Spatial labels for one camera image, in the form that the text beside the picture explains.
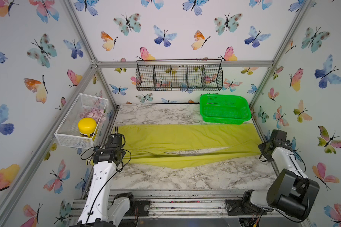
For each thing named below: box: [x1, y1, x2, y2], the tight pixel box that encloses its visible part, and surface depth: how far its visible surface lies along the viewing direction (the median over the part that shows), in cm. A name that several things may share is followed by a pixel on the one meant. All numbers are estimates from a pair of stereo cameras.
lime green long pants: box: [116, 123, 262, 169], surface depth 102 cm
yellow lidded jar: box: [77, 117, 98, 138], surface depth 65 cm
